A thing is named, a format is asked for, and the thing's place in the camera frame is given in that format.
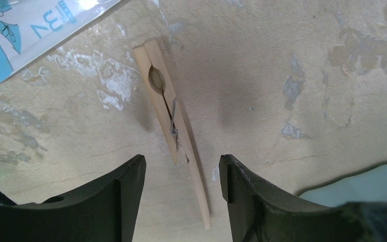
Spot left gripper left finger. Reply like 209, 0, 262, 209
0, 155, 146, 241

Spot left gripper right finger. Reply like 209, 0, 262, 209
219, 154, 387, 241

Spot teal plastic bin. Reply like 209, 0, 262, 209
299, 164, 387, 207

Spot wooden stick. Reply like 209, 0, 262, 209
133, 39, 212, 229

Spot blue blister pack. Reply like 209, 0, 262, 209
0, 0, 127, 83

